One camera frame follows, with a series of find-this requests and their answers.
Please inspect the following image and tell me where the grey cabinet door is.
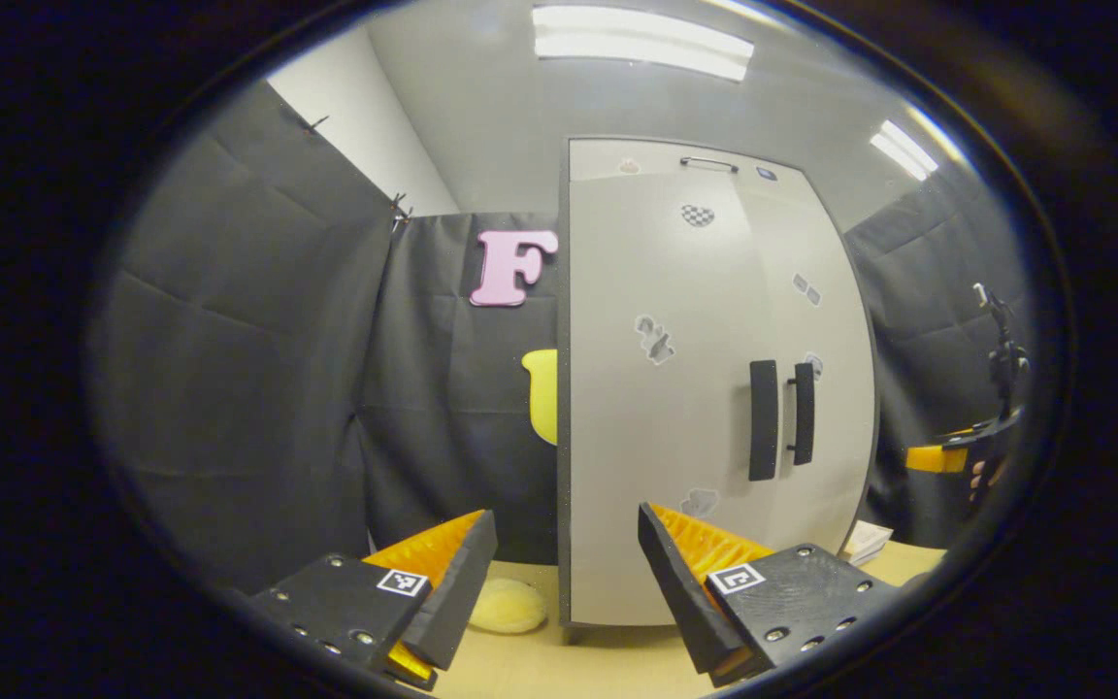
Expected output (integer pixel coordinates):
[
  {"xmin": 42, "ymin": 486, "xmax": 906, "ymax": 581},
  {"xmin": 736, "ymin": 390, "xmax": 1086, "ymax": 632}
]
[
  {"xmin": 567, "ymin": 175, "xmax": 788, "ymax": 627},
  {"xmin": 736, "ymin": 180, "xmax": 877, "ymax": 554}
]

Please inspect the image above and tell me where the grey cabinet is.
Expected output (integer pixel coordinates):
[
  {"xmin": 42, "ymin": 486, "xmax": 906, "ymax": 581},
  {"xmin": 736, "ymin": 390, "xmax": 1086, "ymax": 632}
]
[{"xmin": 557, "ymin": 136, "xmax": 878, "ymax": 644}]

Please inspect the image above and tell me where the grey cabinet drawer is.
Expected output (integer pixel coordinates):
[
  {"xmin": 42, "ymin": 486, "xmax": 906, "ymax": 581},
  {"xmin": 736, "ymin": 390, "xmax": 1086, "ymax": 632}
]
[{"xmin": 569, "ymin": 139, "xmax": 812, "ymax": 200}]

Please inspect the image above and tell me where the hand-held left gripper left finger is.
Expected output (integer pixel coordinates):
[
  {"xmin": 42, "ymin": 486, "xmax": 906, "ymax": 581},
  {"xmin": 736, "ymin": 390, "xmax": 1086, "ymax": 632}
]
[{"xmin": 248, "ymin": 508, "xmax": 500, "ymax": 692}]

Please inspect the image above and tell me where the black backdrop cloth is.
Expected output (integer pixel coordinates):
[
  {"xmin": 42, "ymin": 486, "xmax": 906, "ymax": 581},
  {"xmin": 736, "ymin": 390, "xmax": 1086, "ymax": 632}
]
[
  {"xmin": 355, "ymin": 212, "xmax": 562, "ymax": 564},
  {"xmin": 845, "ymin": 160, "xmax": 1040, "ymax": 549},
  {"xmin": 88, "ymin": 83, "xmax": 395, "ymax": 593}
]

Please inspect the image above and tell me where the white cardboard box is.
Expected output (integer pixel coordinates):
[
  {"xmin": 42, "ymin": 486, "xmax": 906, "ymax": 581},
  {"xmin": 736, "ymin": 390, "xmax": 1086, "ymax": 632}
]
[{"xmin": 840, "ymin": 519, "xmax": 895, "ymax": 567}]

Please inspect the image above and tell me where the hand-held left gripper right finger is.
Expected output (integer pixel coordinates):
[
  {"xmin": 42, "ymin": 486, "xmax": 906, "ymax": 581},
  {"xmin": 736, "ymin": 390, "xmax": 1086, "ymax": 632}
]
[{"xmin": 637, "ymin": 502, "xmax": 902, "ymax": 690}]

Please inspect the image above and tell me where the long ceiling light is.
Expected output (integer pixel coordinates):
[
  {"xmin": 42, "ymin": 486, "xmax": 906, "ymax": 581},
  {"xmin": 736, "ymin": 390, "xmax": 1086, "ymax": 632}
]
[
  {"xmin": 870, "ymin": 119, "xmax": 938, "ymax": 182},
  {"xmin": 532, "ymin": 5, "xmax": 754, "ymax": 82}
]

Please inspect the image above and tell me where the black door handle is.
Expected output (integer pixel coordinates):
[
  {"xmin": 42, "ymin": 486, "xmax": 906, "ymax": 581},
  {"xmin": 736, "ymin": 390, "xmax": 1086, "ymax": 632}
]
[
  {"xmin": 787, "ymin": 362, "xmax": 816, "ymax": 467},
  {"xmin": 748, "ymin": 359, "xmax": 779, "ymax": 483}
]

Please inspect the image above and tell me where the pale yellow sponge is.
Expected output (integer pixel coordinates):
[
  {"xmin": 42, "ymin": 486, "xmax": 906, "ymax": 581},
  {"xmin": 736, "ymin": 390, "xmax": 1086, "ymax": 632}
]
[{"xmin": 469, "ymin": 578, "xmax": 550, "ymax": 635}]

